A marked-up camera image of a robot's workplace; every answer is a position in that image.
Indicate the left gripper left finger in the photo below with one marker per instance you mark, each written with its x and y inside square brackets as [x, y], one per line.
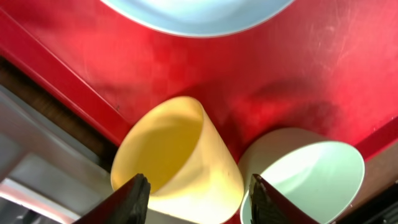
[127, 205]

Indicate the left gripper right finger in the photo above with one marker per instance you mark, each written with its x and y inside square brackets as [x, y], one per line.
[269, 206]

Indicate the mint green bowl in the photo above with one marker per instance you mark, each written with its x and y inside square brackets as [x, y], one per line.
[320, 176]

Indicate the yellow plastic cup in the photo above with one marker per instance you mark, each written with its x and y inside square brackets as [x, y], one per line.
[191, 172]

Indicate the grey dishwasher rack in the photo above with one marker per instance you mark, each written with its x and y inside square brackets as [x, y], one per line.
[45, 169]

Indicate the red plastic tray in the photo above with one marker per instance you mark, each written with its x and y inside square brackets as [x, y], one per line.
[326, 66]

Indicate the light blue plate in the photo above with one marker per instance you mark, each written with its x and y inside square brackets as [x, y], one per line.
[198, 18]

